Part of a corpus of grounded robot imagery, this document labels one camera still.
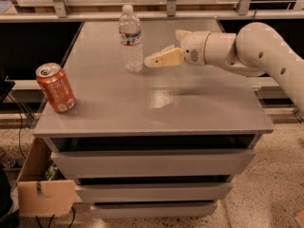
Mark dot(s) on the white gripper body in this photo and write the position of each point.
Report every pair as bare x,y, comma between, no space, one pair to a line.
194,47

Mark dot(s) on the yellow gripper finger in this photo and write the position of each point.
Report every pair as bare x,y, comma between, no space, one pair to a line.
169,57
180,34

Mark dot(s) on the clear plastic water bottle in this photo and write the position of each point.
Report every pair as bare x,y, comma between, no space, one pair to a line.
131,39

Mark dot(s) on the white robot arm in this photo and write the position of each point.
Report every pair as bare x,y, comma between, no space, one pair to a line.
255,50

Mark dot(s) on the orange soda can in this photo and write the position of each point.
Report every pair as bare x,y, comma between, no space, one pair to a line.
54,83

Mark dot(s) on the grey drawer cabinet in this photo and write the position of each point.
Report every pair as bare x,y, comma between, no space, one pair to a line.
166,142

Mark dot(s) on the metal shelf rack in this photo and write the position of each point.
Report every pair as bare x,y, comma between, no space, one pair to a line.
101,10

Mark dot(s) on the brown cardboard box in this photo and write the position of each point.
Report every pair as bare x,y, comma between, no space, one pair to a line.
38,196

